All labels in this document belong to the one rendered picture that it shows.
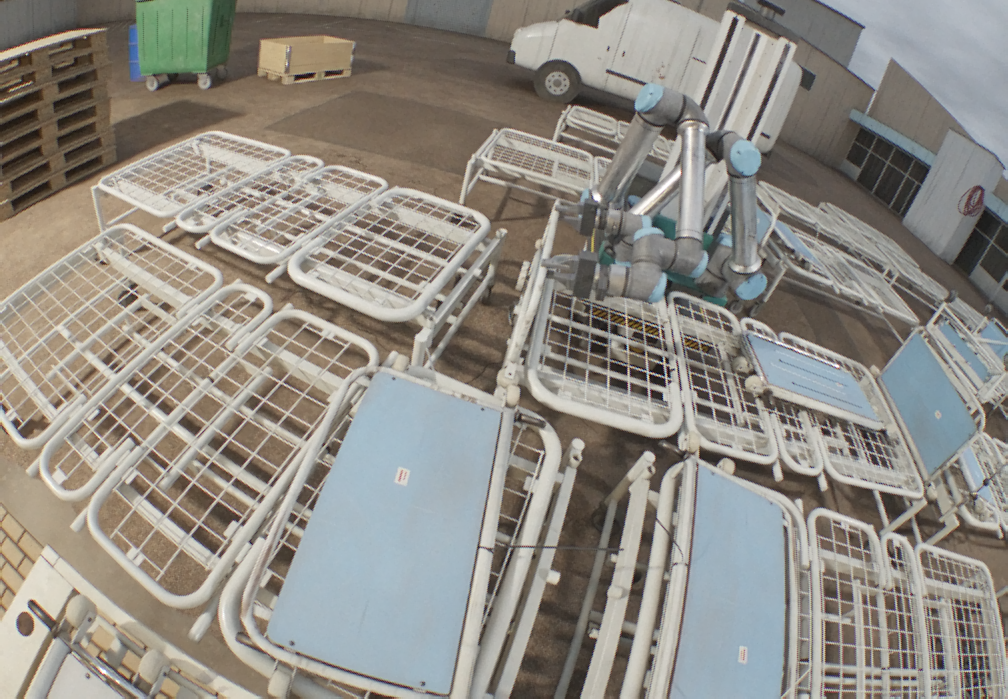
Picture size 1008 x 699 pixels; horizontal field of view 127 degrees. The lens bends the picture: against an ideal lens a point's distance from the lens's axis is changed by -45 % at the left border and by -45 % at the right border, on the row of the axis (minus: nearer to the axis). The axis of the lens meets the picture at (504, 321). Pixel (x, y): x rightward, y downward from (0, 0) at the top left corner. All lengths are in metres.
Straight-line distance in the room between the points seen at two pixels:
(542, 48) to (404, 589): 8.06
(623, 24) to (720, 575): 8.07
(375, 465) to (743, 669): 0.94
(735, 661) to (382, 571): 0.77
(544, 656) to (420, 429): 0.84
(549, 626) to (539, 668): 0.15
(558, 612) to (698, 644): 0.64
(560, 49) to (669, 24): 1.99
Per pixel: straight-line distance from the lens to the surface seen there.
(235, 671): 1.48
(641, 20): 8.48
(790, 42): 2.20
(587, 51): 8.35
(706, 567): 1.13
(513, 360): 1.32
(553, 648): 1.53
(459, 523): 0.97
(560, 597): 1.58
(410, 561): 0.92
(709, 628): 1.08
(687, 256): 1.38
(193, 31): 6.44
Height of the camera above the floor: 1.43
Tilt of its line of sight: 38 degrees down
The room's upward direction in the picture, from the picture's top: 18 degrees clockwise
